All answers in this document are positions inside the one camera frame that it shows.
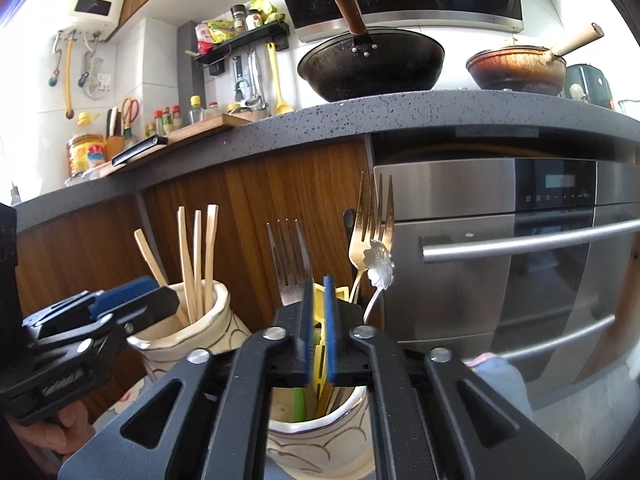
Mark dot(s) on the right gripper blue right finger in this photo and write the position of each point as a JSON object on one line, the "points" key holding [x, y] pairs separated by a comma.
{"points": [[332, 316]]}

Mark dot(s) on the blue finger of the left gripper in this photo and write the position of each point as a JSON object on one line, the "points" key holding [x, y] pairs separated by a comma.
{"points": [[113, 298], [135, 314]]}

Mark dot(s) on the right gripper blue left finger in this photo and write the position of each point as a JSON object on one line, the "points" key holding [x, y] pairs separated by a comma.
{"points": [[306, 330]]}

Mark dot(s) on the silver fork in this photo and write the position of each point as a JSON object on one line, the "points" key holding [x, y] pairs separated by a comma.
{"points": [[290, 259]]}

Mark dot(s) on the silver flower spoon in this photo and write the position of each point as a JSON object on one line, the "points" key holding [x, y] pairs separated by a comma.
{"points": [[380, 272]]}

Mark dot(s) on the gold fork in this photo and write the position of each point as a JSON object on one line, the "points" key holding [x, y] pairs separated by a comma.
{"points": [[373, 225]]}

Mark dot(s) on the wooden chopstick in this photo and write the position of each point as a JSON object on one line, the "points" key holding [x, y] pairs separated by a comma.
{"points": [[159, 275], [210, 237], [197, 263], [186, 266]]}

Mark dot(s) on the yellow green plastic utensil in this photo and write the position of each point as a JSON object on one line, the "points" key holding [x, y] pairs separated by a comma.
{"points": [[318, 393], [329, 339]]}

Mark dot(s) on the person's left hand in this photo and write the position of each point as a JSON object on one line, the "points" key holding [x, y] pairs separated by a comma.
{"points": [[70, 431]]}

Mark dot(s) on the yellow cooking oil bottle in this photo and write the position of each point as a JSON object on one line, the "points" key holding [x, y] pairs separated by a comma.
{"points": [[85, 152]]}

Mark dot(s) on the white floral ceramic utensil holder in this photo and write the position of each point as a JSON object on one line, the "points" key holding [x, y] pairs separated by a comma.
{"points": [[208, 418]]}

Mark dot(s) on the yellow ladle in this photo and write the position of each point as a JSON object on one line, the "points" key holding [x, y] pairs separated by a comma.
{"points": [[282, 107]]}

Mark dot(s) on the wooden cutting board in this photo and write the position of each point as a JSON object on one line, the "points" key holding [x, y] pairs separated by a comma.
{"points": [[183, 137]]}

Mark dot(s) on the stainless steel oven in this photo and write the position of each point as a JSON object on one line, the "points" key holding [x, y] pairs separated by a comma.
{"points": [[521, 257]]}

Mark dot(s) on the blue cartoon cloth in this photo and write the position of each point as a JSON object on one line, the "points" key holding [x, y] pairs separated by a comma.
{"points": [[338, 445]]}

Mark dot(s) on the brown frying pan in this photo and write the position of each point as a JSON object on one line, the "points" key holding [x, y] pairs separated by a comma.
{"points": [[529, 69]]}

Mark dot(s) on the black cabinet handle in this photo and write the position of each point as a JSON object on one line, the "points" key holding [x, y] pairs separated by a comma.
{"points": [[349, 216]]}

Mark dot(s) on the black handled knife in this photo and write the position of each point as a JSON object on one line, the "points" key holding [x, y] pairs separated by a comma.
{"points": [[140, 148]]}

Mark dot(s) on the red handled scissors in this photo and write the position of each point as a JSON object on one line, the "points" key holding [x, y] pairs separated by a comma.
{"points": [[130, 112]]}

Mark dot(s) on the black wok wooden handle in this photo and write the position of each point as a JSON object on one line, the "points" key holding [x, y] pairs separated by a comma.
{"points": [[368, 61]]}

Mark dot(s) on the black wall shelf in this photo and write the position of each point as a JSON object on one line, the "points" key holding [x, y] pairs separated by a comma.
{"points": [[215, 60]]}

